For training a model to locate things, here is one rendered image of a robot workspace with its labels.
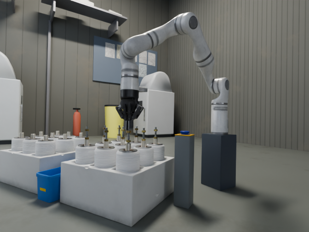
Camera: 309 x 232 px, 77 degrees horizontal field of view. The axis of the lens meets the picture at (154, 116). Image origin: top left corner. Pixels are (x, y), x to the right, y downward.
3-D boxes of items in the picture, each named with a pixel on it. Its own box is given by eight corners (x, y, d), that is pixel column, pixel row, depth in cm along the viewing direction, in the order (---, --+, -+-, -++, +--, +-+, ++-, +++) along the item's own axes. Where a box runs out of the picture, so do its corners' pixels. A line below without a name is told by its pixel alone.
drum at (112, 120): (119, 136, 400) (119, 106, 401) (127, 137, 368) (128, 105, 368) (100, 136, 379) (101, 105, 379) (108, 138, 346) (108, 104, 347)
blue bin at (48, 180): (84, 180, 116) (85, 160, 116) (98, 183, 111) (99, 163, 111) (33, 199, 89) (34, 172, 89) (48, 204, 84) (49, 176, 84)
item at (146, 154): (149, 182, 95) (149, 145, 95) (156, 188, 86) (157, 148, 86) (129, 184, 91) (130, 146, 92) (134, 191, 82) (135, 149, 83)
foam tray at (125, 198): (116, 179, 120) (116, 150, 121) (174, 191, 102) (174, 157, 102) (59, 202, 86) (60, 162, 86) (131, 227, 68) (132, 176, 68)
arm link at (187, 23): (195, 6, 85) (215, 52, 100) (180, 10, 92) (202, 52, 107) (183, 20, 83) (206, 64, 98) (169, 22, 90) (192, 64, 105)
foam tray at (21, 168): (59, 166, 146) (60, 143, 146) (97, 175, 128) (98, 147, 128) (-2, 181, 112) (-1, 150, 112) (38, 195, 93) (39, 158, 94)
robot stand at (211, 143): (215, 179, 123) (216, 132, 124) (236, 186, 112) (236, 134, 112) (200, 183, 115) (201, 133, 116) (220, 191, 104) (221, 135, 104)
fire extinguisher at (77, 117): (81, 137, 358) (82, 108, 359) (84, 138, 339) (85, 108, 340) (67, 137, 345) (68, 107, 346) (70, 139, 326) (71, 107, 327)
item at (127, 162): (125, 202, 71) (127, 153, 72) (110, 195, 78) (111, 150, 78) (144, 195, 79) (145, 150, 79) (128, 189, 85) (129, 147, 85)
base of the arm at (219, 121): (217, 133, 120) (218, 105, 120) (230, 134, 113) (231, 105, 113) (207, 133, 115) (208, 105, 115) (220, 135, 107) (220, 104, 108)
